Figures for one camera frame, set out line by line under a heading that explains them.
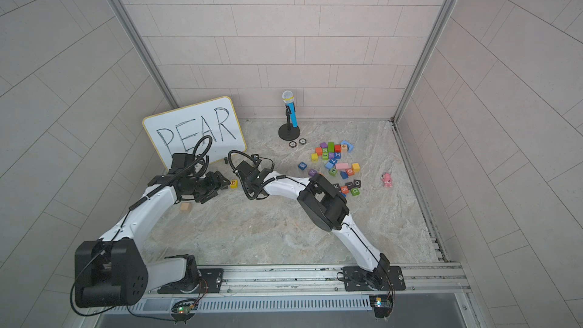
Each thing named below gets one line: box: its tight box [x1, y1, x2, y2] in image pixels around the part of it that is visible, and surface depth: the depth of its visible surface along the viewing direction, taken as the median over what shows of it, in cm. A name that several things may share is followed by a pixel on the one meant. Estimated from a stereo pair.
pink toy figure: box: [381, 172, 393, 188], surface depth 95 cm
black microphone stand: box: [278, 104, 301, 142], surface depth 113 cm
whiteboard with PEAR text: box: [142, 96, 247, 172], surface depth 91 cm
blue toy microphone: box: [281, 90, 299, 128], surface depth 98 cm
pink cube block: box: [335, 162, 350, 170], surface depth 101 cm
